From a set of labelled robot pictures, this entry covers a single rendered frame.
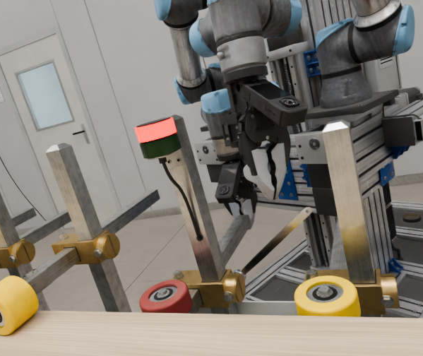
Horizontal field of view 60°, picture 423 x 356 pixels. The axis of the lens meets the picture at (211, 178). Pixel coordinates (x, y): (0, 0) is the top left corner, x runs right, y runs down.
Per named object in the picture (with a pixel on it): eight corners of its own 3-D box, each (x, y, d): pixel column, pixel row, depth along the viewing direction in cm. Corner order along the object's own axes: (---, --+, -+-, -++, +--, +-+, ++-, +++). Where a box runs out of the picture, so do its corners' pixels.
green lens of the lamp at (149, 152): (155, 150, 61) (152, 138, 60) (187, 144, 58) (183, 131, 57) (135, 160, 55) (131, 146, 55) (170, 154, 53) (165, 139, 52)
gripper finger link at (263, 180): (258, 197, 65) (248, 145, 64) (277, 200, 60) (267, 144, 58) (243, 201, 64) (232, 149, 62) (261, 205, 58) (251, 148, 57)
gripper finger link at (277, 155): (272, 192, 66) (263, 142, 65) (292, 195, 61) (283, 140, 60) (258, 197, 65) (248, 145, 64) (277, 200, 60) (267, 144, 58)
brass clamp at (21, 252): (3, 258, 93) (-5, 240, 92) (41, 255, 87) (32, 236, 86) (-19, 271, 88) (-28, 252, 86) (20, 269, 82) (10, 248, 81)
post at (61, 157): (132, 345, 84) (56, 143, 72) (144, 346, 83) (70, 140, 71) (123, 357, 81) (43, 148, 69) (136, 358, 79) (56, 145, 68)
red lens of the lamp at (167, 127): (151, 135, 60) (147, 122, 59) (183, 128, 57) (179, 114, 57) (130, 145, 55) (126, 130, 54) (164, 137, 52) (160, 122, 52)
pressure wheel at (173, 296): (172, 332, 66) (153, 277, 64) (212, 334, 63) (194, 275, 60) (150, 366, 59) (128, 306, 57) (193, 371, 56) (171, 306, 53)
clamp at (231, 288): (184, 292, 74) (177, 270, 73) (248, 291, 68) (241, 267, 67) (171, 309, 69) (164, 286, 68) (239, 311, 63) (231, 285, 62)
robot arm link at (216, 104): (227, 87, 94) (232, 87, 86) (237, 128, 97) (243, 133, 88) (197, 95, 93) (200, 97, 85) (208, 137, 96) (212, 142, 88)
